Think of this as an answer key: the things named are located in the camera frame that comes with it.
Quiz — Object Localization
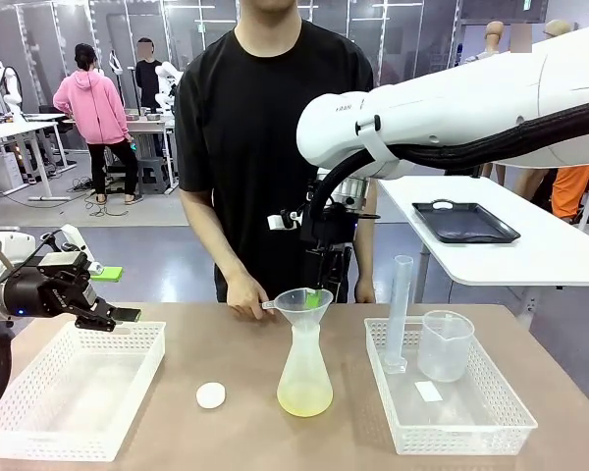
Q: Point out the translucent plastic Erlenmeyer flask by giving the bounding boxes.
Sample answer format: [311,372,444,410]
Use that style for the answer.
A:
[276,321,335,418]

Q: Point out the clear plastic beaker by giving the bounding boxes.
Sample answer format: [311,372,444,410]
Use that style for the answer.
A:
[416,309,476,384]

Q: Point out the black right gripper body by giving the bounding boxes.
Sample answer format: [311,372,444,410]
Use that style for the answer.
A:
[298,204,362,255]

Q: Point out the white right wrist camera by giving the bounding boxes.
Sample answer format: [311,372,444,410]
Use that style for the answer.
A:
[267,209,303,231]

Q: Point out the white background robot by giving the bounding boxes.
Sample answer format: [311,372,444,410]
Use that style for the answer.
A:
[154,61,185,112]
[0,61,28,124]

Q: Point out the grey step stool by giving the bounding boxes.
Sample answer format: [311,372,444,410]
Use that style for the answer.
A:
[135,156,171,193]

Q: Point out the clear plastic graduated cylinder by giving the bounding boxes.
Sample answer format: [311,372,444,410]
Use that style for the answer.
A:
[383,254,413,375]

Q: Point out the white desk with metal trays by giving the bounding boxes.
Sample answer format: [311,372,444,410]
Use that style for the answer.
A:
[61,113,181,195]

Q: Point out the black floor cables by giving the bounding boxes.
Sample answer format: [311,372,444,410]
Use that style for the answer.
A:
[71,176,129,218]

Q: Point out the person in black T-shirt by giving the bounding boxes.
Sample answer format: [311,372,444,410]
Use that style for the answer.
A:
[174,0,377,305]

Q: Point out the round white cap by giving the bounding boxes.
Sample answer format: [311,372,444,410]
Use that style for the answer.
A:
[195,382,227,409]

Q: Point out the translucent plastic funnel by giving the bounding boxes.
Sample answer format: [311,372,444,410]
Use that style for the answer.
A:
[261,288,335,333]

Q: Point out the person's left hand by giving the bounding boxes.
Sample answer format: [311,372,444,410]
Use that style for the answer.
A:
[354,277,377,305]

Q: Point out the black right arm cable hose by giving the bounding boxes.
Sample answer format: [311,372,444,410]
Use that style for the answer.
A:
[306,97,589,232]

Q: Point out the person's right forearm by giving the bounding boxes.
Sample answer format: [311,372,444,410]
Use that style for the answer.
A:
[180,188,246,286]

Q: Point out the person's left forearm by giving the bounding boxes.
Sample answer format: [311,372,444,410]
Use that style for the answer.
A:
[355,179,379,284]

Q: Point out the black plastic tray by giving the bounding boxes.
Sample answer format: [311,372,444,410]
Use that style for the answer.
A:
[411,199,522,245]

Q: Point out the small white paper label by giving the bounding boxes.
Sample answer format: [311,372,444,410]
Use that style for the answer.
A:
[414,380,445,403]

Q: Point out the white perforated plastic basket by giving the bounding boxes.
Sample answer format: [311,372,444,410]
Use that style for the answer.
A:
[0,321,168,463]
[362,316,540,456]

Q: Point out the person in pink hoodie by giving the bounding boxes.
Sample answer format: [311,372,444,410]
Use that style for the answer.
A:
[52,42,143,206]

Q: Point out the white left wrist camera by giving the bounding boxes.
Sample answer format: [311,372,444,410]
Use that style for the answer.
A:
[41,224,102,269]

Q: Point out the mannequin in grey shirt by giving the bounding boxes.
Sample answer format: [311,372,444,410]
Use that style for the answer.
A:
[484,20,507,56]

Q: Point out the white height-adjustable desk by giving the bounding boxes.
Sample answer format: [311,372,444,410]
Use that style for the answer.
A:
[0,120,78,202]

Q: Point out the person's right hand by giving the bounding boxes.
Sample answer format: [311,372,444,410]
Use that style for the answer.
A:
[225,271,279,323]

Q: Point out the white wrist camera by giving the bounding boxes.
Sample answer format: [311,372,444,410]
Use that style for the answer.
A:
[267,209,303,231]
[41,224,102,269]

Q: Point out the mannequin in orange clothes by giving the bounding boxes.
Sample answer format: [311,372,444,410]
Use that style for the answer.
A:
[542,18,589,221]

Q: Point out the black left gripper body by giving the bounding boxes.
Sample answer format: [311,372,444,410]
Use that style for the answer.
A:
[0,251,100,320]

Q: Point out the background person in black shirt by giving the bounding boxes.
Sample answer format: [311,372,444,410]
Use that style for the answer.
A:
[134,37,164,112]

